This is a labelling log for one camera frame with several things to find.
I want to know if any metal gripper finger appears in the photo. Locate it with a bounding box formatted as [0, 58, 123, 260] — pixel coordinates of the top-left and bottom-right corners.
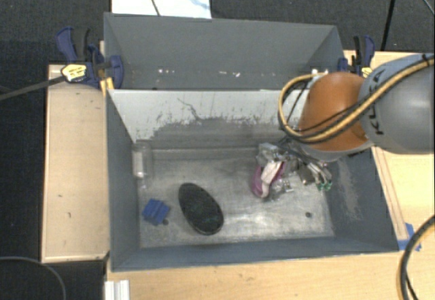
[266, 177, 295, 203]
[256, 142, 290, 166]

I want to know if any pink and white cloth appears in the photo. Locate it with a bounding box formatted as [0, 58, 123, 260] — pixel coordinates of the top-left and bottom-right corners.
[250, 159, 287, 199]

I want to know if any grey metal bin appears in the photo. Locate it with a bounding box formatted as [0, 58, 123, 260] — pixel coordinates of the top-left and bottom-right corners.
[103, 12, 400, 273]

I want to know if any black oval brush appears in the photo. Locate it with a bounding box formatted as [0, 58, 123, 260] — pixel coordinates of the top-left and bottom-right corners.
[177, 182, 225, 237]

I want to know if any blue ridged block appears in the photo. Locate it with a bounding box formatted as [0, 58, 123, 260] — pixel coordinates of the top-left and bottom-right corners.
[141, 198, 172, 227]

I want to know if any clear glass jar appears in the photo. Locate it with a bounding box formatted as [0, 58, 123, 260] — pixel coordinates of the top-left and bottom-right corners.
[131, 141, 154, 180]

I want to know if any pale wood board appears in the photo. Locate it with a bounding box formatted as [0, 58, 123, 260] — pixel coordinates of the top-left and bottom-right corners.
[40, 63, 112, 264]

